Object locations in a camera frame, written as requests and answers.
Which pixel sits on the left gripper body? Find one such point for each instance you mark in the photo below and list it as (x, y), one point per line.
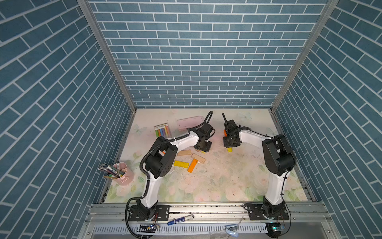
(205, 146)

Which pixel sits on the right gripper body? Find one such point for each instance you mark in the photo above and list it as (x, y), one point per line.
(228, 142)

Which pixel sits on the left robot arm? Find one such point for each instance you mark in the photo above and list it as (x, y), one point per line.
(159, 160)

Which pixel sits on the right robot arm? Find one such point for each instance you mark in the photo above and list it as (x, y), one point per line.
(279, 159)

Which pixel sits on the pink pencil case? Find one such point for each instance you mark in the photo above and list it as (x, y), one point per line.
(190, 122)

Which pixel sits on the natural wood block left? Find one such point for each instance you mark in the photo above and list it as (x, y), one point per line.
(184, 153)

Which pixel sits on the natural wood block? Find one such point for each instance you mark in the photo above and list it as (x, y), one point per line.
(184, 153)
(198, 158)

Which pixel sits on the natural wood block lower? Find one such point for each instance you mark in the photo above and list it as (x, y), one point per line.
(198, 158)

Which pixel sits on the coloured marker box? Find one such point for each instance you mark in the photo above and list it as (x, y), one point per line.
(163, 130)

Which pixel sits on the blue screwdriver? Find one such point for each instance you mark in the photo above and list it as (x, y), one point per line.
(180, 220)

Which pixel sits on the pink pen cup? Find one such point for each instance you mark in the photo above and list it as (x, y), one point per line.
(119, 173)

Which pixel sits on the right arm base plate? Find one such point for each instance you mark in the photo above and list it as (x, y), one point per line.
(258, 212)

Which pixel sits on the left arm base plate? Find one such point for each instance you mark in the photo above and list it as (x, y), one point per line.
(140, 213)

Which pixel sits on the aluminium rail frame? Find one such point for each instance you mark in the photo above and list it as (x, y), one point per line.
(307, 220)

